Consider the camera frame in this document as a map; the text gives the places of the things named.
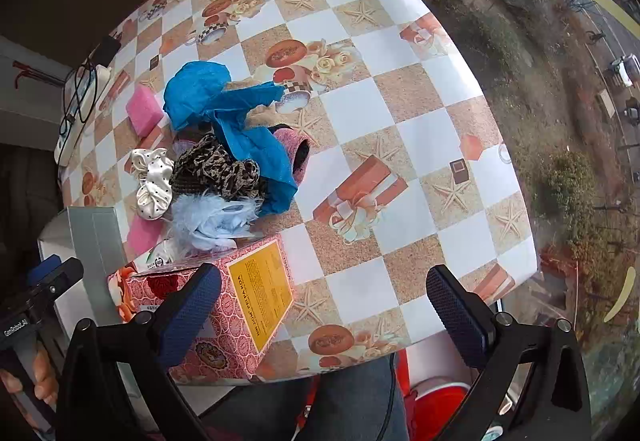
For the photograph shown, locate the light blue fluffy duster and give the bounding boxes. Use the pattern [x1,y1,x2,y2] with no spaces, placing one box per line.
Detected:
[169,193,262,255]

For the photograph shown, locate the leopard print scrunchie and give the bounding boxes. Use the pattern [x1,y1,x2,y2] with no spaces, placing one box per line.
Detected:
[169,132,262,201]

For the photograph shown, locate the pink knit sock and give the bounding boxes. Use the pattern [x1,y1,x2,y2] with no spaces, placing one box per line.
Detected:
[269,124,310,186]

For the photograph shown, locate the blue cloth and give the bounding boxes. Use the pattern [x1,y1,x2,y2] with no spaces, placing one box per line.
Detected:
[164,61,297,215]

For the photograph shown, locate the person's left hand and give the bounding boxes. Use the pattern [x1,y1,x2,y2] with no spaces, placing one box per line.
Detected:
[1,343,58,405]

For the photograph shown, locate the grey fabric chair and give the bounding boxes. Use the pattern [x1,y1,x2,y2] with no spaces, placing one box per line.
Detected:
[38,207,126,337]

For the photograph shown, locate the white tissue pack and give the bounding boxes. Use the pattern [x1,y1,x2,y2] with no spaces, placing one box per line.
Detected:
[134,239,178,273]

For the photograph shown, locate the pink sponge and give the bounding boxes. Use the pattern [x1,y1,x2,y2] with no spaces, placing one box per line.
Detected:
[127,215,164,257]
[126,85,163,138]

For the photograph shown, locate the red patterned box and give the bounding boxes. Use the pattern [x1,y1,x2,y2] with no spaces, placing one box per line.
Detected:
[107,234,295,385]

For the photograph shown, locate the white polka dot scrunchie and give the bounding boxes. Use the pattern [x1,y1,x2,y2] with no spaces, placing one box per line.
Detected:
[130,148,174,221]

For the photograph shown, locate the checkered patterned tablecloth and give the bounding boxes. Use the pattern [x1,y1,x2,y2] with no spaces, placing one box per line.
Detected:
[63,0,537,380]

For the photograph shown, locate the white power strip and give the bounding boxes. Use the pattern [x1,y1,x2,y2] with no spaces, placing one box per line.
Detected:
[53,60,112,168]

